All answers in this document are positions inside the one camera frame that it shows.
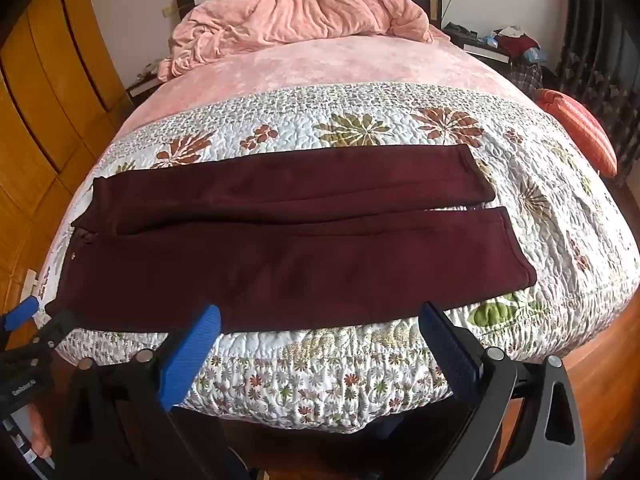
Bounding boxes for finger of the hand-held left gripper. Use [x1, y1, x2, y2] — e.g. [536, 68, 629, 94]
[0, 296, 40, 334]
[0, 310, 77, 368]

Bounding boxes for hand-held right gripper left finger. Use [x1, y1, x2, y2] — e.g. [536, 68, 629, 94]
[60, 304, 236, 480]

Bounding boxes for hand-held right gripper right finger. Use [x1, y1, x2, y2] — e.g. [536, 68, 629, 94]
[419, 302, 587, 480]

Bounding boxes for maroon pants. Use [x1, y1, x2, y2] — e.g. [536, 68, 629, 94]
[45, 144, 539, 335]

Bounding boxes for person's left hand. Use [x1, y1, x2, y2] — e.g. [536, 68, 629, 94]
[27, 404, 54, 461]

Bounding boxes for floral quilted bedspread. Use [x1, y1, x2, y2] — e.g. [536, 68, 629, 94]
[30, 81, 640, 435]

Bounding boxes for wooden wardrobe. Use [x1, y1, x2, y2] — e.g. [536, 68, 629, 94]
[0, 0, 132, 311]

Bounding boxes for dark small nightstand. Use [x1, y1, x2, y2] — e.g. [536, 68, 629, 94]
[125, 60, 167, 107]

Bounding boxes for orange striped pillow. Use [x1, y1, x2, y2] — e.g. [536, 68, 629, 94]
[534, 88, 619, 179]

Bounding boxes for plaid cloth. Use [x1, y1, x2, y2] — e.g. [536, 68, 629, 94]
[509, 60, 545, 98]

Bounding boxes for pink bed sheet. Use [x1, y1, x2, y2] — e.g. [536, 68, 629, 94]
[120, 25, 538, 131]

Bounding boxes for red cloth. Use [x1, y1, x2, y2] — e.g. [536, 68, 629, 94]
[497, 32, 540, 58]

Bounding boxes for dark patterned curtain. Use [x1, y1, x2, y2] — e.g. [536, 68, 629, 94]
[554, 0, 640, 188]

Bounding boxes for pink fleece blanket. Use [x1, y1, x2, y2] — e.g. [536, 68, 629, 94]
[157, 0, 435, 82]

